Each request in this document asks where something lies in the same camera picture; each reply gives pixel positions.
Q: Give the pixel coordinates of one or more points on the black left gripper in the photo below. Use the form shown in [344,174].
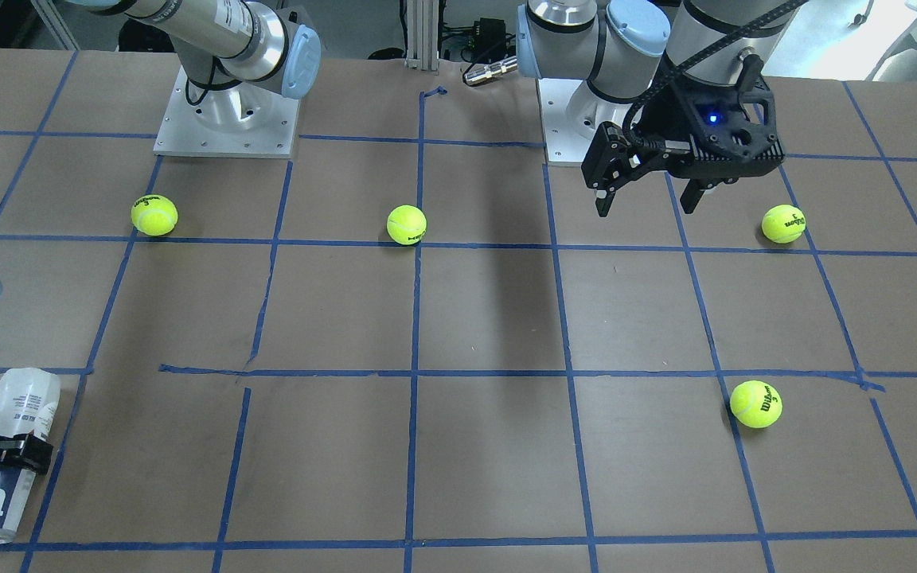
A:
[675,114]

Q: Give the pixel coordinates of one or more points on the clear Wilson tennis ball can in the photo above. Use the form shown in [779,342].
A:
[29,398]

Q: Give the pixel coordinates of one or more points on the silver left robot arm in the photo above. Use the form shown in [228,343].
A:
[629,51]

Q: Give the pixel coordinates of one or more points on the yellow tennis ball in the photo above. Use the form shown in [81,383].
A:
[755,404]
[406,224]
[154,215]
[783,224]

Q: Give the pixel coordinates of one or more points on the yellow tennis ball centre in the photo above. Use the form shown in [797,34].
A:
[406,224]

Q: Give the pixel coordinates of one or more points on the silver metal cylinder connector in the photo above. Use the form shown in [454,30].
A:
[478,74]

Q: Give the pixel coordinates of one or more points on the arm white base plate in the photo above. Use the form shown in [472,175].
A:
[570,114]
[244,121]

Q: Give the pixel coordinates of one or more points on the aluminium frame post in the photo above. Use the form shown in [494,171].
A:
[421,27]

